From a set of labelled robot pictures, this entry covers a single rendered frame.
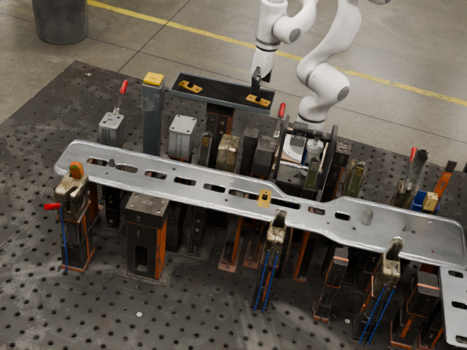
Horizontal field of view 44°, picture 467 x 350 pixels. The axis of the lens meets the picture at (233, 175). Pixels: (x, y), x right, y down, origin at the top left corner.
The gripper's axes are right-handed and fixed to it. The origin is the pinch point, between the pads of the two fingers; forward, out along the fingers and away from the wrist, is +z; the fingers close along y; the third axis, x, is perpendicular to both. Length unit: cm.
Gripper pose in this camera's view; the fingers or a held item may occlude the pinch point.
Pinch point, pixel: (260, 85)
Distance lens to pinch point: 205.6
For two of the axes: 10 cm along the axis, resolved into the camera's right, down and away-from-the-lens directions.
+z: -1.1, 7.5, 6.5
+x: 8.9, 3.7, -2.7
